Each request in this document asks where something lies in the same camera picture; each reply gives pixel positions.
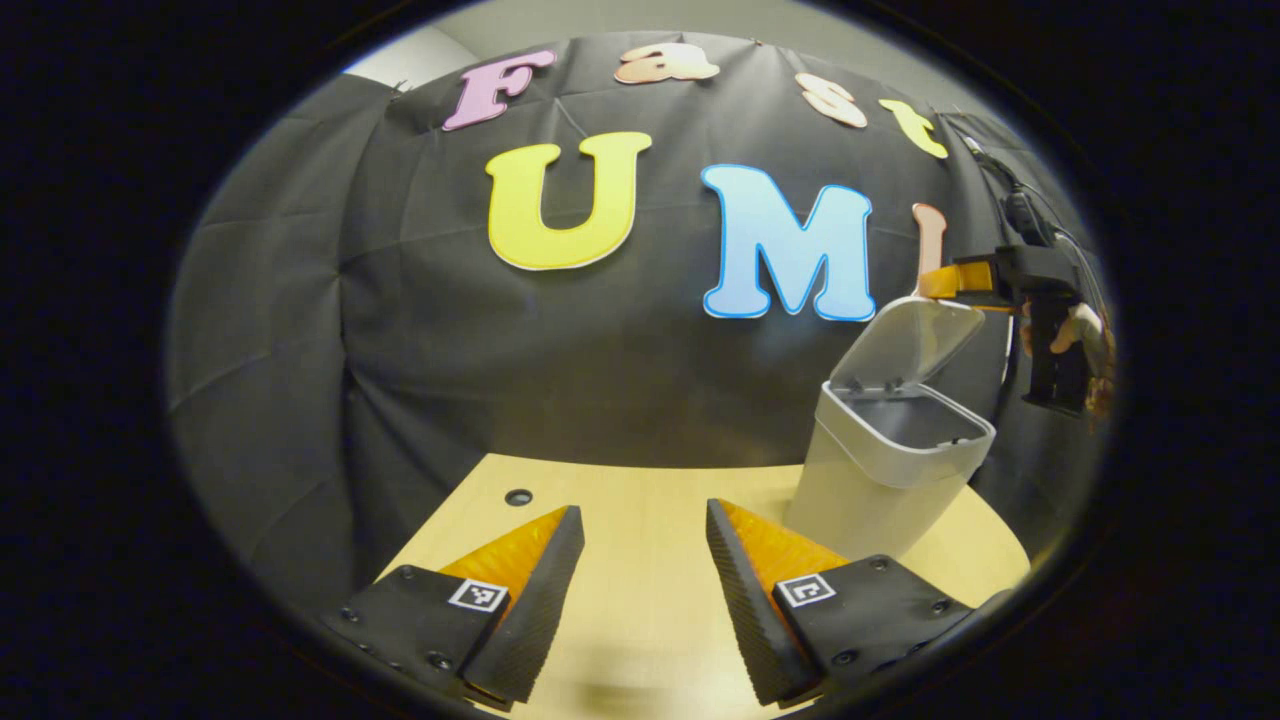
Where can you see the white desktop garbage bin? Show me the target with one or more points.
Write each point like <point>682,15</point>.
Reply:
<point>860,490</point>

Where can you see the wooden desktop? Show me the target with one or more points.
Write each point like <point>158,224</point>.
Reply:
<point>640,560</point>

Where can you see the black backdrop cloth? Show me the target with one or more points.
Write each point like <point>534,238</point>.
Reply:
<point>500,370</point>

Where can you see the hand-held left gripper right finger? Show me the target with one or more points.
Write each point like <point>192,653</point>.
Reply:
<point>755,620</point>

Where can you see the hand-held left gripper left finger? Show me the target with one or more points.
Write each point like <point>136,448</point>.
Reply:
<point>530,620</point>

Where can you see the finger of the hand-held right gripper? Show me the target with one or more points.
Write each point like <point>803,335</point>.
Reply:
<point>975,280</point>

